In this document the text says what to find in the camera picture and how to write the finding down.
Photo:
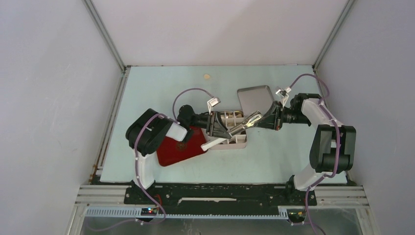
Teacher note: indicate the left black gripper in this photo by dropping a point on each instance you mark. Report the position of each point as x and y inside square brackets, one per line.
[215, 127]

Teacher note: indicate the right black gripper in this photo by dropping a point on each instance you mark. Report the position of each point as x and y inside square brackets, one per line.
[273, 118]

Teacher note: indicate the silver metal tongs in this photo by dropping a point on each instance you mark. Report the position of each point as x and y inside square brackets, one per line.
[249, 122]

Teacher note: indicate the silver metal box lid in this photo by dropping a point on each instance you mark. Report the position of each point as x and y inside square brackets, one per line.
[253, 99]

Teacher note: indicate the white divided chocolate box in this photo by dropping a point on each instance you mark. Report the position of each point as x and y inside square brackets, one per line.
[230, 119]

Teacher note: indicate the red plastic tray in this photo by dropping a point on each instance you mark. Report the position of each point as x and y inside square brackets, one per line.
[171, 151]

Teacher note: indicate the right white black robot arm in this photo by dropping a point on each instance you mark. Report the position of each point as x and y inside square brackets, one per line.
[333, 147]

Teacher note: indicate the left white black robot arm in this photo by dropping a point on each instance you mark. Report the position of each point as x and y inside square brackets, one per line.
[156, 138]

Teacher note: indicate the round foil wrapped chocolate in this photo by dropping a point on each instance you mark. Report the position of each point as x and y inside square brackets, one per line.
[181, 146]

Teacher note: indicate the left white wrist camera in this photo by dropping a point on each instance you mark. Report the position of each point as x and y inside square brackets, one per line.
[212, 103]

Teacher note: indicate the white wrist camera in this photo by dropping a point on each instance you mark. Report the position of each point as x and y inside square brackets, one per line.
[283, 94]
[212, 103]

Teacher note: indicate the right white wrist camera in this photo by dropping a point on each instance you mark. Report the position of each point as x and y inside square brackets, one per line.
[283, 94]

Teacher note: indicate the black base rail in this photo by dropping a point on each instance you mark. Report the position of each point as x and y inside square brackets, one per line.
[219, 199]

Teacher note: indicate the grey cable duct strip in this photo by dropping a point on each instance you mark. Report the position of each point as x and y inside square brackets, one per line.
[138, 212]

